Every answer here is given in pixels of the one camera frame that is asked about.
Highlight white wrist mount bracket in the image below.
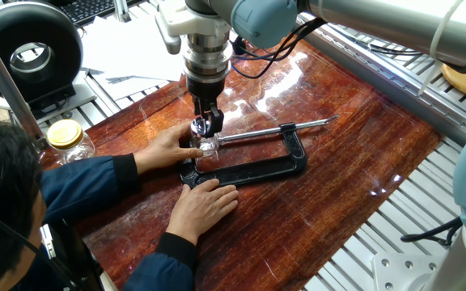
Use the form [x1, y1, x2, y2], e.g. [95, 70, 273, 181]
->
[154, 0, 232, 56]

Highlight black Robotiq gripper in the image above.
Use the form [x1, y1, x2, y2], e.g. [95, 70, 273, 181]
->
[186, 75, 230, 138]

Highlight white printed paper sheets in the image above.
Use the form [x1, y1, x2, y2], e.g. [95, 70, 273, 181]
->
[79, 15, 184, 82]

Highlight person's right hand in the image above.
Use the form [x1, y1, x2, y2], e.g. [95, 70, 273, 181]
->
[166, 179, 240, 247]

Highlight glass jar with yellow lid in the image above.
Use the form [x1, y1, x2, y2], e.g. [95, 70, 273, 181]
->
[46, 119, 96, 165]

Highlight black floor-side cable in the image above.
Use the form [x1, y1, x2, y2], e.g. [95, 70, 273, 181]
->
[400, 216, 464, 247]

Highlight right forearm in blue sleeve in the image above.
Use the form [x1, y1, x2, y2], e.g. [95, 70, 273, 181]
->
[121, 232, 198, 291]

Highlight black C-clamp with steel screw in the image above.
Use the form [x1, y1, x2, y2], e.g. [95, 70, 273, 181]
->
[177, 114, 340, 190]

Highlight paper sheet with drawing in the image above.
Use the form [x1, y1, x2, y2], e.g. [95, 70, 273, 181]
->
[95, 72, 170, 101]

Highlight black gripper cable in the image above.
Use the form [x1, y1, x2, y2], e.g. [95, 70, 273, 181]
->
[229, 16, 329, 80]

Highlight aluminium frame post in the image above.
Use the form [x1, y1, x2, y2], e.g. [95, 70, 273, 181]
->
[0, 15, 51, 151]

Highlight grey aluminium rail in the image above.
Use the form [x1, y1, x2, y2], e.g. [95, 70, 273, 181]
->
[293, 14, 466, 146]

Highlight black computer keyboard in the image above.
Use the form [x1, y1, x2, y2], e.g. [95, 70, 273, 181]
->
[57, 0, 147, 28]

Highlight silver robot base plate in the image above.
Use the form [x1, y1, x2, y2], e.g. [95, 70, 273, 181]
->
[372, 252, 443, 291]

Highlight small clear glass jar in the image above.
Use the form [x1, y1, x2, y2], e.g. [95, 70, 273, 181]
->
[189, 129, 220, 167]

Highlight short metal post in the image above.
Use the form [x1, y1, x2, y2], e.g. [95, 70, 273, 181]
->
[113, 0, 132, 23]

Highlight person's left hand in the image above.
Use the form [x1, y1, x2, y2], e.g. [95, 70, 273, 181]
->
[133, 120, 205, 175]

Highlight black flat panel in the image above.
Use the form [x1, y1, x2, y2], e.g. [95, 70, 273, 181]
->
[40, 220, 105, 291]

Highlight left forearm in blue sleeve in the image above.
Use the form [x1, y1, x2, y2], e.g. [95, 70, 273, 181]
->
[38, 153, 142, 227]

